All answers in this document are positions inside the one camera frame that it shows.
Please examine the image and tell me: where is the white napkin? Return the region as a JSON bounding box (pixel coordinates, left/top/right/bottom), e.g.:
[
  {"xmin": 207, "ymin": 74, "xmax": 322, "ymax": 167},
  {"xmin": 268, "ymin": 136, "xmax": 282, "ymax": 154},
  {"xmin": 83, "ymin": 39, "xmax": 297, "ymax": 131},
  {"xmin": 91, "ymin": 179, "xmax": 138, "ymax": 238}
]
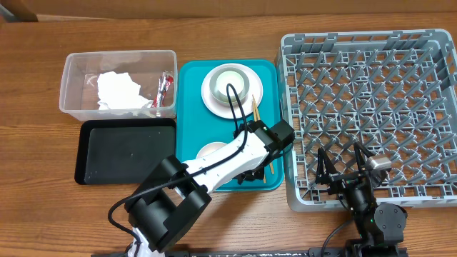
[{"xmin": 97, "ymin": 71, "xmax": 153, "ymax": 110}]

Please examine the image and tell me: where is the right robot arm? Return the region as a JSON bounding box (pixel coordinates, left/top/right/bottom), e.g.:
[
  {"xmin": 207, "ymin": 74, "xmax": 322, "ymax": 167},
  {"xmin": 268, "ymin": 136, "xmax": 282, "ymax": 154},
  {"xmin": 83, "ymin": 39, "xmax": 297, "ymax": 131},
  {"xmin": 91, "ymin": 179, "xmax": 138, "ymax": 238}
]
[{"xmin": 316, "ymin": 142, "xmax": 408, "ymax": 256}]

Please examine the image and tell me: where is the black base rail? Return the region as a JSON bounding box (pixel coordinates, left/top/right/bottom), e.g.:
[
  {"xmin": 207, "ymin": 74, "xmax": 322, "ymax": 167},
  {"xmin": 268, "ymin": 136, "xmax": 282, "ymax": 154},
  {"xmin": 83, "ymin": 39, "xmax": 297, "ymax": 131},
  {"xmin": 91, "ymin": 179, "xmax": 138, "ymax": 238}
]
[{"xmin": 91, "ymin": 247, "xmax": 408, "ymax": 257}]

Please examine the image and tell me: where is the small white plate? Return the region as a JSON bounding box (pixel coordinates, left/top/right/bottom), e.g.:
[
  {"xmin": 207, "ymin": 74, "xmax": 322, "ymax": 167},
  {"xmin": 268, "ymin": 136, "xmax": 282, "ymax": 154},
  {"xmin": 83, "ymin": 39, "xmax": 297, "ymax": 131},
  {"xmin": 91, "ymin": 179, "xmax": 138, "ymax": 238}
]
[{"xmin": 195, "ymin": 141, "xmax": 233, "ymax": 185}]

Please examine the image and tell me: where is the white paper cup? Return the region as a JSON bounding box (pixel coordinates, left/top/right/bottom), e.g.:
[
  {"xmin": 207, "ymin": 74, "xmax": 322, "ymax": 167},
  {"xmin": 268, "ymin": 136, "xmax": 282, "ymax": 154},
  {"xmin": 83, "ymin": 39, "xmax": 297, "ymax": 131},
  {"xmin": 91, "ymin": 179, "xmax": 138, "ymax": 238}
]
[{"xmin": 216, "ymin": 71, "xmax": 245, "ymax": 102}]

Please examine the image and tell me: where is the wooden chopstick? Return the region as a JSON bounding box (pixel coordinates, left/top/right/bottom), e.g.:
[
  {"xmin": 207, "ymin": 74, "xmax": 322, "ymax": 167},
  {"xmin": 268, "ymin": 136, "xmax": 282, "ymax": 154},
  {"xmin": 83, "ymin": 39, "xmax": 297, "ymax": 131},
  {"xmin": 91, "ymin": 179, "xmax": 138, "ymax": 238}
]
[
  {"xmin": 252, "ymin": 95, "xmax": 275, "ymax": 175},
  {"xmin": 252, "ymin": 96, "xmax": 266, "ymax": 183}
]

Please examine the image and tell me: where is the grey-rimmed white bowl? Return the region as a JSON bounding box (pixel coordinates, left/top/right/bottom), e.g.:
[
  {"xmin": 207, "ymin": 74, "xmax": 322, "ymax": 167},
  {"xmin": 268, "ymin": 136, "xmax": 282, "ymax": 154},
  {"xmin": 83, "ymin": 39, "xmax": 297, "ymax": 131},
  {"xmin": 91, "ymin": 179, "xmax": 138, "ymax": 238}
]
[{"xmin": 209, "ymin": 66, "xmax": 250, "ymax": 106}]

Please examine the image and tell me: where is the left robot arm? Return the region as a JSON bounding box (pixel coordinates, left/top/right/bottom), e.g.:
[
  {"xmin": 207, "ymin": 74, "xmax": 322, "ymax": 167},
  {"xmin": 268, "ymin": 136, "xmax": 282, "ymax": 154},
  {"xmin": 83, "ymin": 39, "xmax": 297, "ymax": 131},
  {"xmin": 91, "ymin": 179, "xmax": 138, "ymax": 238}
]
[{"xmin": 124, "ymin": 121, "xmax": 295, "ymax": 256}]

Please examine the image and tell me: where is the clear plastic waste bin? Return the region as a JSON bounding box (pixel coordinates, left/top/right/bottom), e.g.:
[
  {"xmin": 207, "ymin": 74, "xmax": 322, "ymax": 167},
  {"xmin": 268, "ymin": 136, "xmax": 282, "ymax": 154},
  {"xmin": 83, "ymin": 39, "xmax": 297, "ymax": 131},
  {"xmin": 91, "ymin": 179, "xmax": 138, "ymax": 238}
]
[{"xmin": 59, "ymin": 50, "xmax": 178, "ymax": 121}]

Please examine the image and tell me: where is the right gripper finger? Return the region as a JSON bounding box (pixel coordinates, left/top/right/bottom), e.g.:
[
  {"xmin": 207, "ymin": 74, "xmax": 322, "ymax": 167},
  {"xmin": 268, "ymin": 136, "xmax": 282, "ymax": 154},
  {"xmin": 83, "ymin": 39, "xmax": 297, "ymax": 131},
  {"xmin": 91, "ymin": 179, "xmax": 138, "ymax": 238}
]
[
  {"xmin": 353, "ymin": 142, "xmax": 374, "ymax": 173},
  {"xmin": 316, "ymin": 148, "xmax": 337, "ymax": 176}
]

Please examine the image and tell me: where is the teal serving tray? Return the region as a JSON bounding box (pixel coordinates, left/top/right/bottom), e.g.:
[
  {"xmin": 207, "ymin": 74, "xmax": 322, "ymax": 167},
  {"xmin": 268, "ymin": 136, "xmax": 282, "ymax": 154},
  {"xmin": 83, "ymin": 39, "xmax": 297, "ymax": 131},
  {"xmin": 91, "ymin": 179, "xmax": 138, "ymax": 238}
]
[{"xmin": 176, "ymin": 59, "xmax": 284, "ymax": 192}]

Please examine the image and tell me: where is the grey dishwasher rack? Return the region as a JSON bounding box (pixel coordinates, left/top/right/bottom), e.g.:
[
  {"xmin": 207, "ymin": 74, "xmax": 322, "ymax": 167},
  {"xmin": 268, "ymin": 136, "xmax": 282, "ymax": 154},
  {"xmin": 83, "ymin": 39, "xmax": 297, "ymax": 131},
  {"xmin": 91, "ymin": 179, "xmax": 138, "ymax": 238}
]
[{"xmin": 276, "ymin": 29, "xmax": 456, "ymax": 212}]

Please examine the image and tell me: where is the red foil snack wrapper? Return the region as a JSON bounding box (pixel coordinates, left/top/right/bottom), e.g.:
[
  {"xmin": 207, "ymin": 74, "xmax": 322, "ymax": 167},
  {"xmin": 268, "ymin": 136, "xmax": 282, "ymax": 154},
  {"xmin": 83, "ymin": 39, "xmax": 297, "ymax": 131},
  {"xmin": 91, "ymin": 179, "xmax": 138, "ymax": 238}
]
[{"xmin": 151, "ymin": 71, "xmax": 174, "ymax": 108}]

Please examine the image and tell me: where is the black plastic tray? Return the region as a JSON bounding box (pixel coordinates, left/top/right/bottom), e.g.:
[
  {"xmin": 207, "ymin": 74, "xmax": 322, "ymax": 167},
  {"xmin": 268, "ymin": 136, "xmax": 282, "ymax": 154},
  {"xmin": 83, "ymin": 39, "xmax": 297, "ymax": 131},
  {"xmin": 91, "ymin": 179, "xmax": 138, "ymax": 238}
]
[{"xmin": 74, "ymin": 118, "xmax": 176, "ymax": 185}]

